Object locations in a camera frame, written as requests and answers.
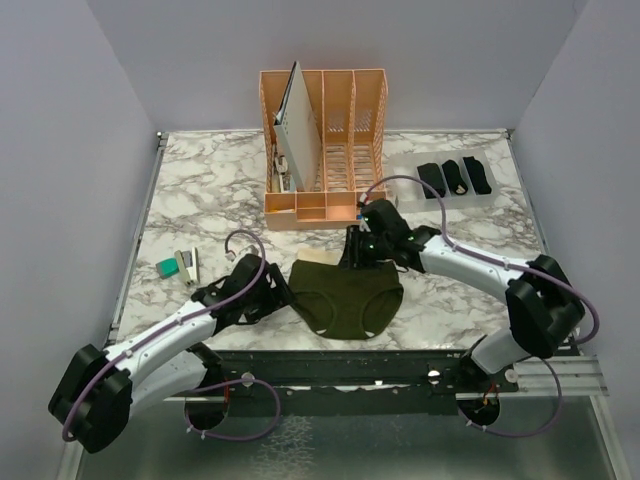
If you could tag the peach plastic file organizer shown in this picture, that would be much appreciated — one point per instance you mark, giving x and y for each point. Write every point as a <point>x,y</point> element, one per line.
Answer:
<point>349,108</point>

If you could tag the olive green underwear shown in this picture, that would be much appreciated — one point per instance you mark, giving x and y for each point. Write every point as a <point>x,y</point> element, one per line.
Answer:
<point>340,303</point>

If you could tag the black rolled sock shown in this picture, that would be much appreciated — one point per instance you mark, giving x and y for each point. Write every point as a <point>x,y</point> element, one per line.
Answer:
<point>477,175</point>
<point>456,184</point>

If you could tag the black rolled sock left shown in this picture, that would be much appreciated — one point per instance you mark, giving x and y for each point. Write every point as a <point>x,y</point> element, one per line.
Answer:
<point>456,184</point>

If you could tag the stationery items in organizer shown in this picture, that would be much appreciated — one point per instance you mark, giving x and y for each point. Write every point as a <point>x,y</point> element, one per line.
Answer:
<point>281,177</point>

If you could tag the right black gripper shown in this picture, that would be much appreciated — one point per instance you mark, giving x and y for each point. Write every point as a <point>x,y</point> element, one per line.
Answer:
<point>352,256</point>

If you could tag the white grey binder folder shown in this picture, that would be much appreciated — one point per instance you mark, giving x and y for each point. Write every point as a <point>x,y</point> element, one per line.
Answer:
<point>296,131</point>

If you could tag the black patterned boxer underwear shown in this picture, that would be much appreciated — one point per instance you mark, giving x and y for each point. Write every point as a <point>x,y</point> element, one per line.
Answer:
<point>431,174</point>

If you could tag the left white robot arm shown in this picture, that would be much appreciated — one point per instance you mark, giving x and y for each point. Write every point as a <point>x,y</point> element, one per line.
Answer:
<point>101,390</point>

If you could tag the clear plastic compartment tray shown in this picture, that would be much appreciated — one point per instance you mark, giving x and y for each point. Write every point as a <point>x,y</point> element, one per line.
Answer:
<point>411,197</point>

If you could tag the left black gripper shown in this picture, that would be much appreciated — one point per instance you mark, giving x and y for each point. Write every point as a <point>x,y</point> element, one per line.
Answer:
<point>277,297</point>

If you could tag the black rolled sock right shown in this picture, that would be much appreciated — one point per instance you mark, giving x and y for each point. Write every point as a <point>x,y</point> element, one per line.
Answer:
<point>477,175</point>

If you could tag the teal green eraser block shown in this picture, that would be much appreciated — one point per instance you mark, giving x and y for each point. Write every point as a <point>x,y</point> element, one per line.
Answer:
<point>167,268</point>

